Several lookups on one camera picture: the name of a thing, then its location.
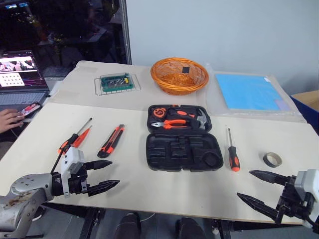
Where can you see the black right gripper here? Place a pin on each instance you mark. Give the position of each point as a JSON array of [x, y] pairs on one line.
[[289, 199]]

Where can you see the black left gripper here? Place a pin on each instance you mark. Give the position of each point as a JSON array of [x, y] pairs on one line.
[[77, 184]]

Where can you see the black tape roll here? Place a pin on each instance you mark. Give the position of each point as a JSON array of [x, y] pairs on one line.
[[270, 164]]

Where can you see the orange black utility knife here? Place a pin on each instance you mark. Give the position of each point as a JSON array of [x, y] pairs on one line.
[[109, 144]]

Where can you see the short black orange screwdriver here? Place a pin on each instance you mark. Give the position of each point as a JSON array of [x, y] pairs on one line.
[[233, 159]]

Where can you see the long black orange screwdriver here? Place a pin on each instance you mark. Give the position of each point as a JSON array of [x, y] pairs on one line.
[[73, 138]]

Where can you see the black tool case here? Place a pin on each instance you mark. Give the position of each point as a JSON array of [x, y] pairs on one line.
[[159, 149]]

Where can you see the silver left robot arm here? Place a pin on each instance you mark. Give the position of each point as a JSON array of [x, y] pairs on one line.
[[25, 186]]

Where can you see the person's bare hand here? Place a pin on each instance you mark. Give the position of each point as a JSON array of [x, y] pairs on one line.
[[8, 119]]

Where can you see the dark rounded shape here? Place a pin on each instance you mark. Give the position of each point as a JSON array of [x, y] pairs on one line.
[[190, 229], [127, 226]]

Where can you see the orange black tape measure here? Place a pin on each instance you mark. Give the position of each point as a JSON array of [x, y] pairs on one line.
[[159, 112]]

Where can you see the green screwdriver bit box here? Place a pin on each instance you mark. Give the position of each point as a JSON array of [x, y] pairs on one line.
[[117, 87]]

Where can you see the blue cardboard box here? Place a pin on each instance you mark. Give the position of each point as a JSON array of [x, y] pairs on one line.
[[306, 109]]

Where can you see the steel claw hammer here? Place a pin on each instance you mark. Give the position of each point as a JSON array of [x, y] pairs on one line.
[[203, 120]]

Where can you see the smartphone with red screen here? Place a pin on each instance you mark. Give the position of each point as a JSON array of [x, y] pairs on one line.
[[30, 108]]

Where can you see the blue sheet in plastic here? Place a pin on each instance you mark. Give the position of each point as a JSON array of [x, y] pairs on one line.
[[211, 104]]

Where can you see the grey laptop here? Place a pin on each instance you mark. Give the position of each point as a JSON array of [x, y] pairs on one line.
[[20, 97]]

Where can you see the orange wicker basket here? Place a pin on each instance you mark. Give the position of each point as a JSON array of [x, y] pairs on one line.
[[174, 85]]

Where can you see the small black square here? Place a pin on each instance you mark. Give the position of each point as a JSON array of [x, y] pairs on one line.
[[186, 70]]

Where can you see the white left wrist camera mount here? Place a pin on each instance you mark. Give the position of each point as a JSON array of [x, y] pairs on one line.
[[72, 158]]

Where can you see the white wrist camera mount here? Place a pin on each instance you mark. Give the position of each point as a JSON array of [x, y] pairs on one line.
[[72, 158], [309, 181]]

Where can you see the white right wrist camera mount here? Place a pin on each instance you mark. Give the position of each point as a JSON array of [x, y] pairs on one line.
[[309, 181]]

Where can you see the grey metal post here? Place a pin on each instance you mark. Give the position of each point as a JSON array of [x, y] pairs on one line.
[[125, 37]]

